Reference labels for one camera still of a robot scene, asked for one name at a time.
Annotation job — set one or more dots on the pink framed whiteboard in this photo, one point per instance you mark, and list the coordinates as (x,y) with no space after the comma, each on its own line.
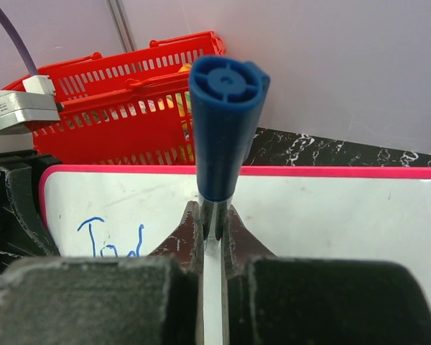
(353,213)

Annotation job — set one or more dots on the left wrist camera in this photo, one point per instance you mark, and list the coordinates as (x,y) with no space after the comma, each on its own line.
(35,105)

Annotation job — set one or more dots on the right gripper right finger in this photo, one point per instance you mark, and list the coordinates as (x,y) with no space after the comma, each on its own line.
(284,300)

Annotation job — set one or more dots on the red plastic shopping basket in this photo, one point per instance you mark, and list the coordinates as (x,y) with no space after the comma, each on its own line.
(128,109)

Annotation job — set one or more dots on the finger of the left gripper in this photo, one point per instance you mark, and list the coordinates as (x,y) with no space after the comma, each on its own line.
(22,230)

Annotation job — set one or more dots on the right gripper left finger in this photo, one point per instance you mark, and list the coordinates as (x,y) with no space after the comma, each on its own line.
(156,299)

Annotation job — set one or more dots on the blue capped whiteboard marker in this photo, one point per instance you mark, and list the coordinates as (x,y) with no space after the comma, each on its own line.
(227,97)

